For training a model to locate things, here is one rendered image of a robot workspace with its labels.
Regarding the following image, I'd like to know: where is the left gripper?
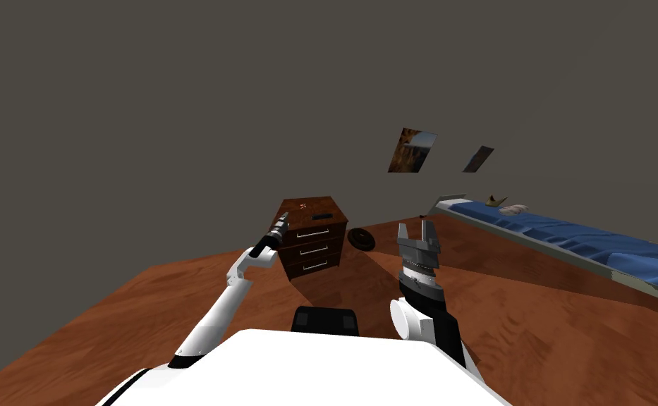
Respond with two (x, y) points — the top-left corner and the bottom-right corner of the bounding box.
(270, 212), (291, 238)

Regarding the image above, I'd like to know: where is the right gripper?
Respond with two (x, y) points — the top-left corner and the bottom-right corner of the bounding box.
(397, 219), (440, 271)

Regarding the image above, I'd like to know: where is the black round disc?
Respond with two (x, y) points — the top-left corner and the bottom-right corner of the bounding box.
(347, 227), (377, 252)

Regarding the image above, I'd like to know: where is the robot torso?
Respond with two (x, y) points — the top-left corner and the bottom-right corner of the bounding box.
(95, 307), (513, 406)

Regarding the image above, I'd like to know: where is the brown landscape wall picture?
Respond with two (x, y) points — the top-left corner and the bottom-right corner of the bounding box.
(387, 127), (439, 175)

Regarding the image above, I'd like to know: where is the bed with blue cover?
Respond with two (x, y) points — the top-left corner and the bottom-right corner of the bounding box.
(428, 193), (658, 310)

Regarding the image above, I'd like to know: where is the dark narrow wall picture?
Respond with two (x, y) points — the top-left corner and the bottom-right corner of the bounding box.
(461, 145), (496, 173)

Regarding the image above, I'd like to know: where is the brown wooden drawer chest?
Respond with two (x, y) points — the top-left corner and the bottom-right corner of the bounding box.
(272, 195), (349, 282)

